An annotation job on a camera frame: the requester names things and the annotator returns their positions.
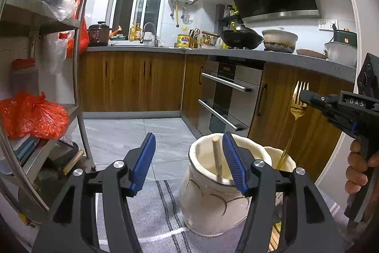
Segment gold fork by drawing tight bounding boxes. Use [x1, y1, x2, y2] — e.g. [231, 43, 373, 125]
[276, 81, 309, 170]

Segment wooden chopstick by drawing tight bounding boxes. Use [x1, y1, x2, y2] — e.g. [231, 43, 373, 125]
[212, 136, 222, 178]

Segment steel kitchen faucet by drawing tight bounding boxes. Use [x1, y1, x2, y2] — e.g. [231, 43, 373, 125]
[140, 22, 159, 47]

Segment person's right hand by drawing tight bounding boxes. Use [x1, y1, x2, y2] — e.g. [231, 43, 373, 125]
[345, 140, 378, 195]

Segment cream ceramic double utensil holder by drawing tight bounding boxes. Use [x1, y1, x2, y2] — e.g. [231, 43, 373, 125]
[178, 132, 298, 238]

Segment white ceramic pot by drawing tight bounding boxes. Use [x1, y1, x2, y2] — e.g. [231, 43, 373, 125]
[262, 29, 298, 53]

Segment red plastic bag on shelf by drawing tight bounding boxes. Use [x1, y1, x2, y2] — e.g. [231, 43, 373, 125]
[1, 92, 69, 140]

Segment built-in steel oven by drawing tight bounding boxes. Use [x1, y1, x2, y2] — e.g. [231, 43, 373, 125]
[197, 56, 264, 137]

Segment wooden base cabinets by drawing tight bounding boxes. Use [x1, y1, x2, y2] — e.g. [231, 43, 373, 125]
[79, 50, 354, 179]

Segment black wok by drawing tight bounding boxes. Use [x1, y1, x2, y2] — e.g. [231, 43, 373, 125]
[220, 22, 263, 49]

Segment white plastic bag hanging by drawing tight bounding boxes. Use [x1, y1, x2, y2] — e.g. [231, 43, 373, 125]
[41, 31, 74, 74]

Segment hanging red plastic bag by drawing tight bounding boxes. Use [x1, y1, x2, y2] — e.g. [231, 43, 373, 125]
[66, 0, 90, 59]

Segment electric pressure cooker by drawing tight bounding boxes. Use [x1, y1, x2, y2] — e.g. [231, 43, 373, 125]
[88, 21, 110, 46]

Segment yellow oil bottle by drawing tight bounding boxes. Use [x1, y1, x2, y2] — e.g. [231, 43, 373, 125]
[177, 34, 190, 47]

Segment steel shelving rack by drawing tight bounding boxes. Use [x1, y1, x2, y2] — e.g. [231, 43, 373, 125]
[1, 0, 95, 226]

